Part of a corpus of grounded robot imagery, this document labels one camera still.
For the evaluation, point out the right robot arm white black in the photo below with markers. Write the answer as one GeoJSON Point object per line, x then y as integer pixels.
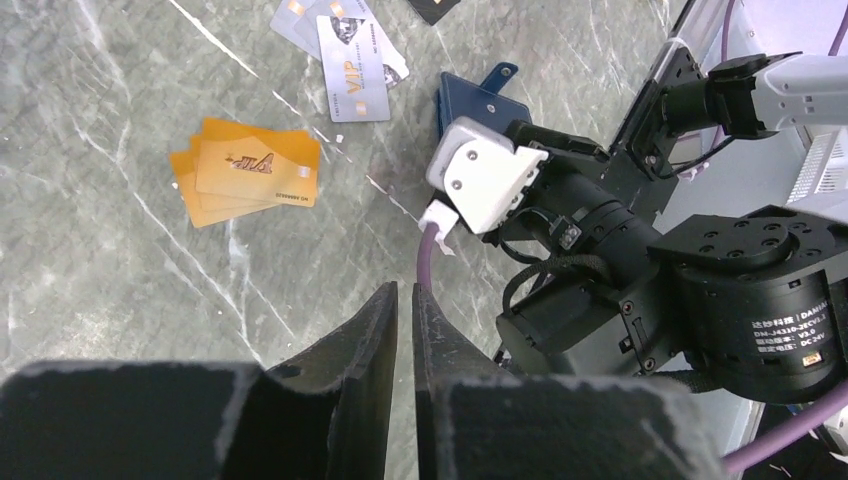
{"type": "Point", "coordinates": [757, 304]}

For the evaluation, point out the gold card stack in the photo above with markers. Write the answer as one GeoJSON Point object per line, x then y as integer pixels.
{"type": "Point", "coordinates": [232, 169]}

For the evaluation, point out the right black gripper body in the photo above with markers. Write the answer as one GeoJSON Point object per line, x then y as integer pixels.
{"type": "Point", "coordinates": [566, 210]}

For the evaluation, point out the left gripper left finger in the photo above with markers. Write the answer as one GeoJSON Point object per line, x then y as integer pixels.
{"type": "Point", "coordinates": [322, 414]}

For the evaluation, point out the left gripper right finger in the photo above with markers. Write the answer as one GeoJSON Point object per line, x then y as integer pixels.
{"type": "Point", "coordinates": [477, 421]}

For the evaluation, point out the black card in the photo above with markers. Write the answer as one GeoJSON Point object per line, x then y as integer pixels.
{"type": "Point", "coordinates": [432, 11]}

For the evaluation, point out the blue leather card holder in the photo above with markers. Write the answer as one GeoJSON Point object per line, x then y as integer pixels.
{"type": "Point", "coordinates": [457, 97]}

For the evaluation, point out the silver card stack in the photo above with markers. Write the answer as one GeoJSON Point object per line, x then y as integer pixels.
{"type": "Point", "coordinates": [360, 64]}

